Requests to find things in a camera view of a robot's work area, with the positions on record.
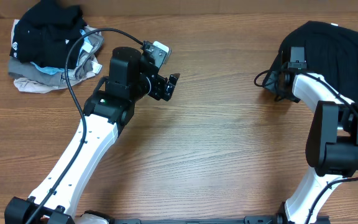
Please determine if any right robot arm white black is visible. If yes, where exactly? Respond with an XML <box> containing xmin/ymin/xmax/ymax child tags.
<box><xmin>261</xmin><ymin>68</ymin><xmax>358</xmax><ymax>223</ymax></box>

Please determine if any dark green t-shirt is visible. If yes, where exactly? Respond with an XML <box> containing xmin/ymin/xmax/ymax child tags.
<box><xmin>269</xmin><ymin>21</ymin><xmax>358</xmax><ymax>104</ymax></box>

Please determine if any black garment on pile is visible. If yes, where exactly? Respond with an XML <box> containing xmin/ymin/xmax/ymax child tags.
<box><xmin>10</xmin><ymin>0</ymin><xmax>86</xmax><ymax>69</ymax></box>

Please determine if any light blue garment in pile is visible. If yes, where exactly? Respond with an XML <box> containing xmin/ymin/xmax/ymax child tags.
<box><xmin>22</xmin><ymin>26</ymin><xmax>91</xmax><ymax>75</ymax></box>

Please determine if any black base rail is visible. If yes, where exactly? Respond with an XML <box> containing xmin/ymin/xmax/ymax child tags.
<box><xmin>76</xmin><ymin>210</ymin><xmax>331</xmax><ymax>224</ymax></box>

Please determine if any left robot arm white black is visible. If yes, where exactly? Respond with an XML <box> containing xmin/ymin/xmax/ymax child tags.
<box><xmin>4</xmin><ymin>41</ymin><xmax>180</xmax><ymax>223</ymax></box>

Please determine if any beige garment in pile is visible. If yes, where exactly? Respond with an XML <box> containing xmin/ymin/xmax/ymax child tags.
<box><xmin>11</xmin><ymin>19</ymin><xmax>103</xmax><ymax>94</ymax></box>

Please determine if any grey garment in pile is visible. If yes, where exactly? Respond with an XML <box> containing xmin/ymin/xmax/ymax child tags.
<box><xmin>7</xmin><ymin>26</ymin><xmax>104</xmax><ymax>88</ymax></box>

